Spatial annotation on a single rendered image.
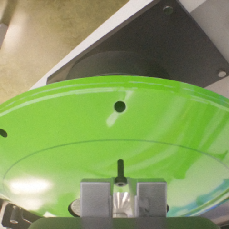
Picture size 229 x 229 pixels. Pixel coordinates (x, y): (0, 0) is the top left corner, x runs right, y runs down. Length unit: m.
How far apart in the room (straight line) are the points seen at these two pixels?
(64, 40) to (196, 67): 1.22
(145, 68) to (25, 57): 1.37
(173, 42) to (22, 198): 0.24
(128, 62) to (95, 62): 0.04
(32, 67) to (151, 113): 1.54
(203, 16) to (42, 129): 0.22
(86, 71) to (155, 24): 0.09
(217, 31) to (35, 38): 1.29
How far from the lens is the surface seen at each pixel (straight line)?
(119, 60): 0.34
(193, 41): 0.36
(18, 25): 1.55
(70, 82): 0.21
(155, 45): 0.35
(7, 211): 0.72
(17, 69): 1.77
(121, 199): 0.29
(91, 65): 0.35
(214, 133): 0.24
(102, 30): 0.38
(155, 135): 0.22
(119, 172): 0.18
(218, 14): 0.35
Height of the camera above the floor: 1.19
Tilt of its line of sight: 37 degrees down
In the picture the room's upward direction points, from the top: 180 degrees counter-clockwise
